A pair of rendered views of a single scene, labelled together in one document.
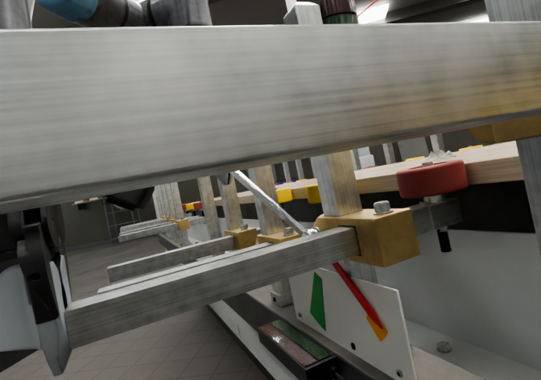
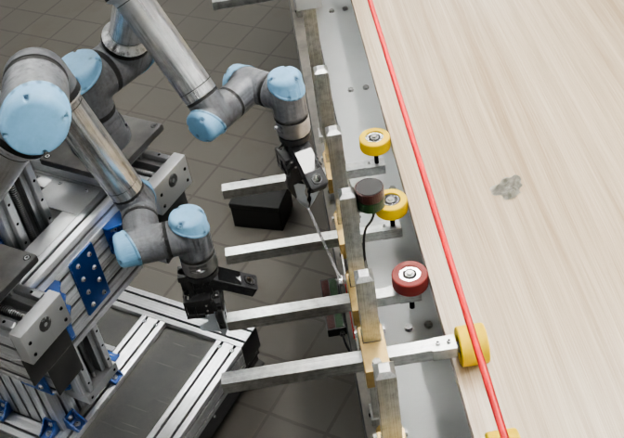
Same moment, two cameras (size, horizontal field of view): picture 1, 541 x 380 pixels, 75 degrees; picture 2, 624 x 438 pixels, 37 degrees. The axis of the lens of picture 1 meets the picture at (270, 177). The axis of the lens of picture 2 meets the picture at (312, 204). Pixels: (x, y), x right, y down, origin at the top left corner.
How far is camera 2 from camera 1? 1.85 m
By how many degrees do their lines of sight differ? 47
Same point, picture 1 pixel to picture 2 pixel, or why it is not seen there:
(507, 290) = not seen: hidden behind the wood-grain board
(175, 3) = (278, 107)
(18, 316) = (214, 324)
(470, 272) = not seen: hidden behind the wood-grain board
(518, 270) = not seen: hidden behind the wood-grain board
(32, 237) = (219, 314)
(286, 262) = (312, 313)
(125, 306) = (246, 322)
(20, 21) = (210, 248)
